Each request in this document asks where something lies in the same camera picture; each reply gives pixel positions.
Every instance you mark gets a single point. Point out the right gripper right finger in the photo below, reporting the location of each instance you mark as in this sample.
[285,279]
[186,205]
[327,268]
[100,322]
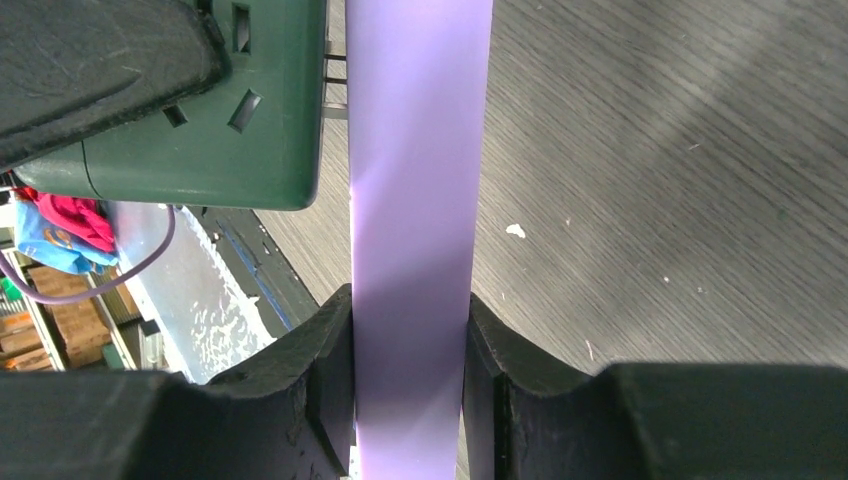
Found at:
[528,415]

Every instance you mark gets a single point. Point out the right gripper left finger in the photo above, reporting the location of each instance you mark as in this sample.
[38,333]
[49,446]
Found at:
[287,412]

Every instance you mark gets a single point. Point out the purple socket adapter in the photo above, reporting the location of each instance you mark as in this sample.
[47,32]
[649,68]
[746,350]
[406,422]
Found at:
[417,80]

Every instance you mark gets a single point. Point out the green patterned adapter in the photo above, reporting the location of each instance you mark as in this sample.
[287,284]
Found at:
[253,141]

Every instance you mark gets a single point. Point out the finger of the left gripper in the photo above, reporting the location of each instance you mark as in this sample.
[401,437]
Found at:
[73,69]

